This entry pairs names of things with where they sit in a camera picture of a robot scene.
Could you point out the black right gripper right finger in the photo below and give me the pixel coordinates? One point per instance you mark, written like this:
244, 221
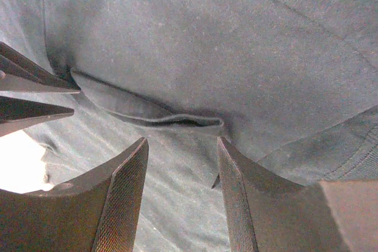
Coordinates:
266, 212

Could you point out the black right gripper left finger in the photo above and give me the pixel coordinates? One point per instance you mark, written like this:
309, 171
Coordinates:
96, 211

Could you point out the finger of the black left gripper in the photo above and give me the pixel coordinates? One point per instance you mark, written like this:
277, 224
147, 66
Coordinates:
19, 114
23, 75

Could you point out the black t-shirt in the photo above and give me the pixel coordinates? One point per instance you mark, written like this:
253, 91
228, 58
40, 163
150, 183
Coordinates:
291, 83

